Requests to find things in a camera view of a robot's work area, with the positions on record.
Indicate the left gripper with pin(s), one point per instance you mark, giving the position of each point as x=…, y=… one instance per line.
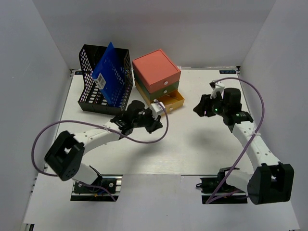
x=155, y=123

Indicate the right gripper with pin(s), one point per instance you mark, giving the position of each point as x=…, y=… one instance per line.
x=204, y=105

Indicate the yellow bottom drawer box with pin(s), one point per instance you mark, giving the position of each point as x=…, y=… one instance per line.
x=171, y=101

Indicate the green drawer box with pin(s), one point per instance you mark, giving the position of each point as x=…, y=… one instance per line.
x=159, y=93

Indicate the salmon top drawer box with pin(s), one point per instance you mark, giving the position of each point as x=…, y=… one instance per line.
x=156, y=70

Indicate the blue plastic folder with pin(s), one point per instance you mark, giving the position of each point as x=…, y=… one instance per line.
x=109, y=76

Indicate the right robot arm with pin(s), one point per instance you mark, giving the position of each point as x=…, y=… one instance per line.
x=272, y=180

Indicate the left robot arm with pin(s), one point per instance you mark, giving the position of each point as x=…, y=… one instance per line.
x=66, y=153

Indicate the black mesh file holder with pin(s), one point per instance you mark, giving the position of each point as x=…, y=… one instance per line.
x=91, y=99

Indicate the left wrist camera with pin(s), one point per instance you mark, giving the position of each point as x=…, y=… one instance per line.
x=157, y=109

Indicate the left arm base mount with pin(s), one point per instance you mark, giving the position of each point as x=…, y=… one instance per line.
x=107, y=190

